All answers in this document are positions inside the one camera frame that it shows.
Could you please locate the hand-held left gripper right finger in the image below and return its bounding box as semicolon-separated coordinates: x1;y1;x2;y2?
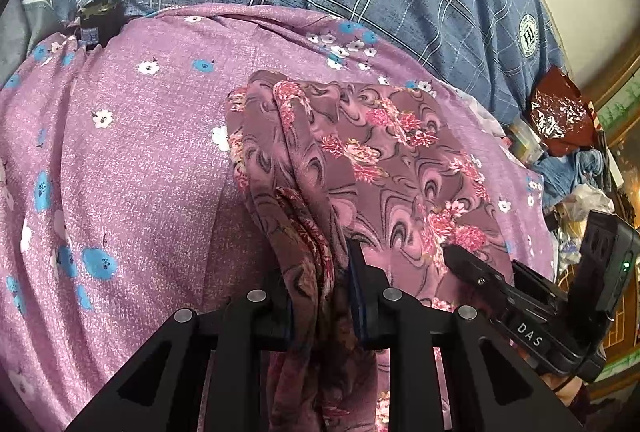
345;239;583;432

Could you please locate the blue denim garment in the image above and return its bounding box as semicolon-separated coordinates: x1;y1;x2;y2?
542;149;608;207

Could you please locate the red plastic bag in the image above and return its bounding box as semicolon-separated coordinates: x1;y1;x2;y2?
522;64;598;157

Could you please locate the person's right forearm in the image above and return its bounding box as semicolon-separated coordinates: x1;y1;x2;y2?
542;369;593;423

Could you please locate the maroon floral shirt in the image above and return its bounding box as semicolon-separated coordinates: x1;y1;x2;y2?
225;69;516;432

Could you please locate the purple floral bed sheet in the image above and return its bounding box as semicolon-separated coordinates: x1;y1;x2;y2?
0;3;558;432

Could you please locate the small dark bottle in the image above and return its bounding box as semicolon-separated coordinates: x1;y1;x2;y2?
75;0;125;48

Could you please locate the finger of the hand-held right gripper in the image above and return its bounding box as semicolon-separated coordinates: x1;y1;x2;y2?
512;260;569;301
442;244;516;309

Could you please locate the white plastic bag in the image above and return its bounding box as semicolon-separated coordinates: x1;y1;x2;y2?
552;184;616;273

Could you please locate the wooden framed green picture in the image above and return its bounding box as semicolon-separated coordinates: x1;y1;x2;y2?
575;56;640;227

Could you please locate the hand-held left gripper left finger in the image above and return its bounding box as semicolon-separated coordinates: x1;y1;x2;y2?
65;269;301;432

